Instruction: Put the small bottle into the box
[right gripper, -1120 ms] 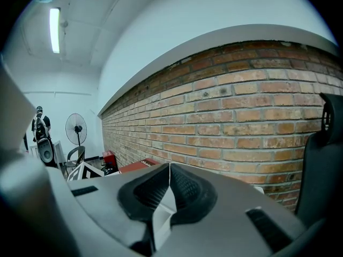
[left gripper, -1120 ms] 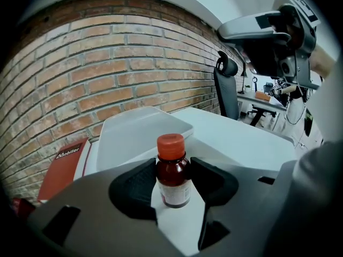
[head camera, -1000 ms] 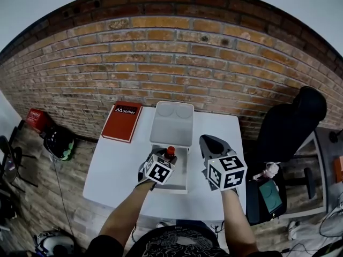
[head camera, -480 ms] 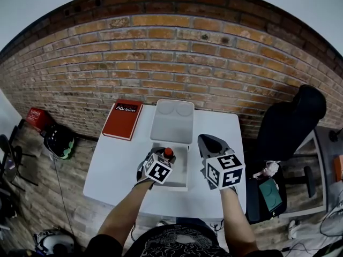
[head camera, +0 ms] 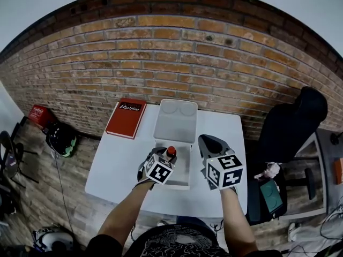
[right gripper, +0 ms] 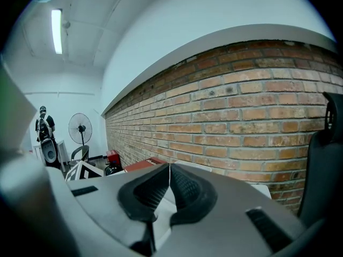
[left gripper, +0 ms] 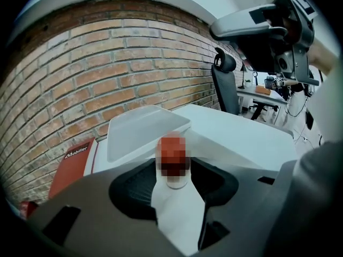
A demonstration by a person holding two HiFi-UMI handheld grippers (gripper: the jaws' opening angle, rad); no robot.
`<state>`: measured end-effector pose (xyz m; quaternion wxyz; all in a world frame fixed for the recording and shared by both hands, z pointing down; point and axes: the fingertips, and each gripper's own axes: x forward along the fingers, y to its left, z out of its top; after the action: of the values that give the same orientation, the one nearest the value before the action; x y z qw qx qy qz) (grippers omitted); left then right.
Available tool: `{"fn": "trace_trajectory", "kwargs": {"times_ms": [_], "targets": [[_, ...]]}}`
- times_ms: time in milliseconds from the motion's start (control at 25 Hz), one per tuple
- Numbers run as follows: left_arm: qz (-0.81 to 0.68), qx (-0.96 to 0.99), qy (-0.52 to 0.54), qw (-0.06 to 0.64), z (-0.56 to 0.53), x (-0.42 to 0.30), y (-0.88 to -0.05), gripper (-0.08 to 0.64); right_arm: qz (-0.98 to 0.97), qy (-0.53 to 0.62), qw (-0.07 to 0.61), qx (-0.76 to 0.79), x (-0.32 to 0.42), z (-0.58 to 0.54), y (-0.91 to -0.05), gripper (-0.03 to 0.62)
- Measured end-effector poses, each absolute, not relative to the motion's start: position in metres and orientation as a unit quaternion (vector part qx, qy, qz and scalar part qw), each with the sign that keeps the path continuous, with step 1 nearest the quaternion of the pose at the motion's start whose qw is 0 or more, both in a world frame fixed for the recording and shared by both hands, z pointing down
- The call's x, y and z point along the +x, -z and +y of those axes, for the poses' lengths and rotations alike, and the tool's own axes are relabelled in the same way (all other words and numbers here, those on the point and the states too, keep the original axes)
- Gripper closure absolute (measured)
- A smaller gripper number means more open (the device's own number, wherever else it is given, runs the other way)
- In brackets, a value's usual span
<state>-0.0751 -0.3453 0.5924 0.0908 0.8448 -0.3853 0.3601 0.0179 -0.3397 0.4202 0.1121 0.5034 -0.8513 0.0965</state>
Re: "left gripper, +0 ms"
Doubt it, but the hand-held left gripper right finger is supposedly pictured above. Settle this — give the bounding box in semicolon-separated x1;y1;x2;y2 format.
191;158;295;257

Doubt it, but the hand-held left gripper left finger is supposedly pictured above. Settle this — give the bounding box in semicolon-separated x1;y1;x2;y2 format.
26;158;188;257

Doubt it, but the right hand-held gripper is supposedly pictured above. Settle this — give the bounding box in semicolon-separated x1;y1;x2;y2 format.
210;0;321;87

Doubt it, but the red-capped white bottle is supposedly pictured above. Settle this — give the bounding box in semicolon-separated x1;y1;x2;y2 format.
150;132;207;257

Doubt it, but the clear plastic lidded container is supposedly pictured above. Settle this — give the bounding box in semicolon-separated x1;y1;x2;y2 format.
107;105;191;163

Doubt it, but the person's right forearm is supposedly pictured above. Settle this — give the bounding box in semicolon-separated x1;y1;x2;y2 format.
308;36;342;76

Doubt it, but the person's right hand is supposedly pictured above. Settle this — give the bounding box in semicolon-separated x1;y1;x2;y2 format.
283;18;300;44

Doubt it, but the black desk lamp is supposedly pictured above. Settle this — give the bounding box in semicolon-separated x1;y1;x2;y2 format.
238;60;249;89

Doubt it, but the black office chair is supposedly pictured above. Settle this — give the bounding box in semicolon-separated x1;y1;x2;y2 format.
211;47;279;122

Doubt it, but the white table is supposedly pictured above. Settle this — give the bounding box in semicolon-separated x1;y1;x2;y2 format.
91;103;300;175

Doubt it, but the red book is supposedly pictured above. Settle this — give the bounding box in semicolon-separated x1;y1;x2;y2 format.
48;137;99;200

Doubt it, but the red plastic crate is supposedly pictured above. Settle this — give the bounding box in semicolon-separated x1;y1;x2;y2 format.
19;200;39;221

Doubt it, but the dark desk with white frame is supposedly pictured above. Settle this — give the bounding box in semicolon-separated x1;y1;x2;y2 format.
237;86;289;125

